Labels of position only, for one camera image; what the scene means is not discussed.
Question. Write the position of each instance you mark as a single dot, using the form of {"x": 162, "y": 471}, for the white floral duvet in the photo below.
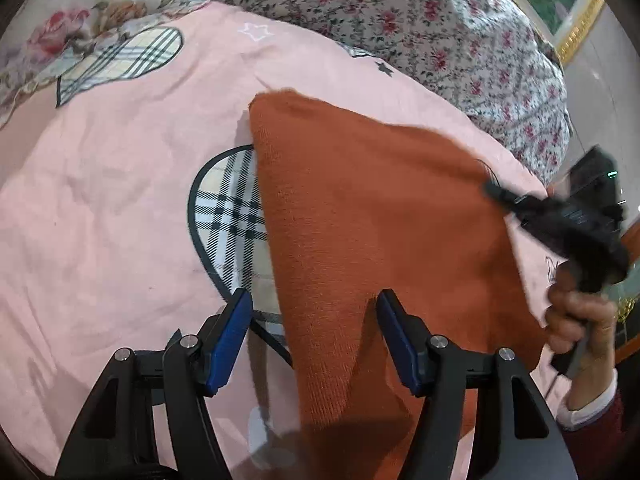
{"x": 400, "y": 20}

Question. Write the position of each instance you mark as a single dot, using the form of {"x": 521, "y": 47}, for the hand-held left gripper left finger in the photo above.
{"x": 232, "y": 341}

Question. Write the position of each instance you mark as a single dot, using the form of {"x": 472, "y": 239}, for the pink printed bed sheet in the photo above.
{"x": 125, "y": 210}

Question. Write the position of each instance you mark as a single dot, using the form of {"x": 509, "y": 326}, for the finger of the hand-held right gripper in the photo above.
{"x": 502, "y": 196}

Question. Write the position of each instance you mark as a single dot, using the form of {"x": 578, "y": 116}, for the person's right forearm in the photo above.
{"x": 595, "y": 440}

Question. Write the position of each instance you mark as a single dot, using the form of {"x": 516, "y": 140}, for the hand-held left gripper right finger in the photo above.
{"x": 397, "y": 346}

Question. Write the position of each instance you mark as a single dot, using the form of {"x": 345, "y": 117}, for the gold picture frame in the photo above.
{"x": 580, "y": 25}

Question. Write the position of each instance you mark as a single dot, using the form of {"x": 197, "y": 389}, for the person's right hand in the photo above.
{"x": 590, "y": 325}

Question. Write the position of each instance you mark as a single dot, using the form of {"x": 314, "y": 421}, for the cream rose print pillow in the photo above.
{"x": 75, "y": 25}

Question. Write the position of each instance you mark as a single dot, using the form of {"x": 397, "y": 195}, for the orange knit sweater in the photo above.
{"x": 375, "y": 210}

